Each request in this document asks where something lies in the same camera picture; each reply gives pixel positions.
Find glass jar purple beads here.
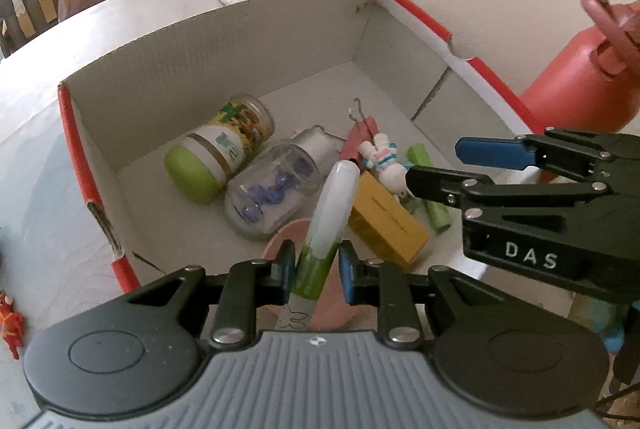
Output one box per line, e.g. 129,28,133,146
224,126,340,238

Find red cardboard box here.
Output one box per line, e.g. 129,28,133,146
58,0,541,291

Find white bunny figurine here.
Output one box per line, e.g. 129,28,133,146
358,132,410,201

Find pink binder clip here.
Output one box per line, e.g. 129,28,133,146
340,98,378,164

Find red orange dragon toy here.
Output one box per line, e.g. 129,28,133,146
0,291,25,360

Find green lid label jar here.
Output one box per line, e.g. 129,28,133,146
164,93,274,204

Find wooden dining chair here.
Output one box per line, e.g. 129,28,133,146
0,0,27,58

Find blue gloved hand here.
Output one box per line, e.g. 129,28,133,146
567,293,628,354

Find yellow rectangular box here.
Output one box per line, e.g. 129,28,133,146
348,172,430,269

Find red water bottle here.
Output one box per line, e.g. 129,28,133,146
521,0,639,132

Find pink heart dish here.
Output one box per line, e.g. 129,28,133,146
261,217,359,333

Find green marker tube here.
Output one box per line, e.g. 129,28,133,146
406,143,454,231

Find white green pen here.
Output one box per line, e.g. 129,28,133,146
276,160,360,331

